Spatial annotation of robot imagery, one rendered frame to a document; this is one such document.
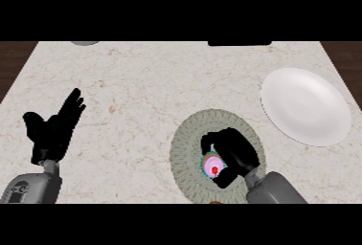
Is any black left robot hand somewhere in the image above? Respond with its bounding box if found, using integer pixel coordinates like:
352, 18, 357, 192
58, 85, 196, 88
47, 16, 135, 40
20, 87, 86, 166

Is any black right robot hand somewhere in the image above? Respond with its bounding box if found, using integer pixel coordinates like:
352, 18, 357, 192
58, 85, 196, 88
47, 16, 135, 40
199, 126, 261, 189

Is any pink frosted cupcake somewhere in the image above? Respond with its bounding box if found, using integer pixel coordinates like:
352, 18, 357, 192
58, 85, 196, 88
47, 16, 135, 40
199, 144, 228, 180

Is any round grey woven placemat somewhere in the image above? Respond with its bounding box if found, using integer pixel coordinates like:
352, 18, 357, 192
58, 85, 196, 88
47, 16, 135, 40
169, 108, 268, 205

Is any white round plate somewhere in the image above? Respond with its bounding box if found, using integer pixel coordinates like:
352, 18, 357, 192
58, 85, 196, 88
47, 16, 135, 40
259, 67, 352, 147

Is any grey round object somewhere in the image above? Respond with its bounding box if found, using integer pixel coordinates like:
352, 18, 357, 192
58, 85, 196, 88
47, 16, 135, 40
69, 40, 100, 47

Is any black appliance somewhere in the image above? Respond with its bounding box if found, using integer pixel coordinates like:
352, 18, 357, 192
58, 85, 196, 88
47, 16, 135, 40
206, 40, 273, 47

